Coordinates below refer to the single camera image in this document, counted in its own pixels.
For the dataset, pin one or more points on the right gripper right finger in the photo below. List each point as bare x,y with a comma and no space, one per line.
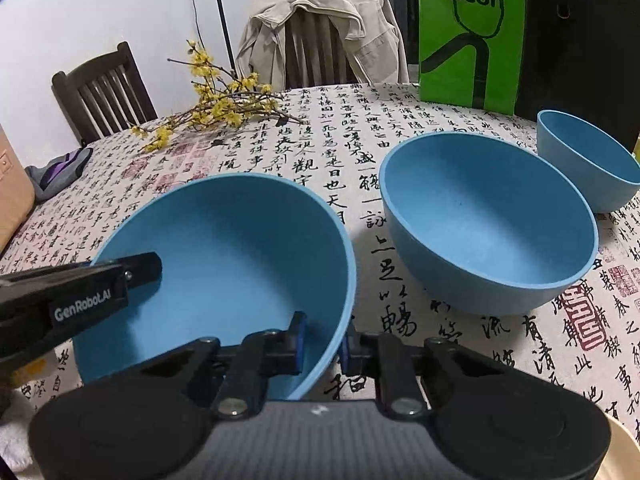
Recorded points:
487,419

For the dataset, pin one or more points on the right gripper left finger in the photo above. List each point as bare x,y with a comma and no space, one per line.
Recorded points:
150,420

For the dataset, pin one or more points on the cream plate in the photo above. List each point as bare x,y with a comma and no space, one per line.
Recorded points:
622,461

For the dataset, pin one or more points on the large blue bowl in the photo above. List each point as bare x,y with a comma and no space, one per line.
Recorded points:
241,253

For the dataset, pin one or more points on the small blue bowl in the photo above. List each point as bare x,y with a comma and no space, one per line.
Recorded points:
600,167

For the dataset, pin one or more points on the pink small suitcase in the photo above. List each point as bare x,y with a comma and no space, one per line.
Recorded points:
17,195

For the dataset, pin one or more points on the grey purple cloth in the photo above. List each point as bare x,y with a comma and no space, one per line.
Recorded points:
58,174

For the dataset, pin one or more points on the dark wooden chair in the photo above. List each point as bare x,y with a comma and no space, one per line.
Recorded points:
103,96

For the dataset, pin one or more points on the yellow flower branch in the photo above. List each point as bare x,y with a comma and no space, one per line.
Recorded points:
226,102

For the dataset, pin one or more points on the studio light on stand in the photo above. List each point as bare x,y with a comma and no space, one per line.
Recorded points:
225,33

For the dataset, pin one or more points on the chair with beige jacket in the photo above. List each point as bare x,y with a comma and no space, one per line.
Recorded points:
314,54

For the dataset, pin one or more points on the black paper bag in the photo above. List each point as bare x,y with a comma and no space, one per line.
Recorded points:
582,57

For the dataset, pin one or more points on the green mucun paper bag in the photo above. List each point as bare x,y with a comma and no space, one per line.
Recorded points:
470,52

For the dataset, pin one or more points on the beige jacket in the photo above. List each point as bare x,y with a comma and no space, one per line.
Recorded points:
368,29

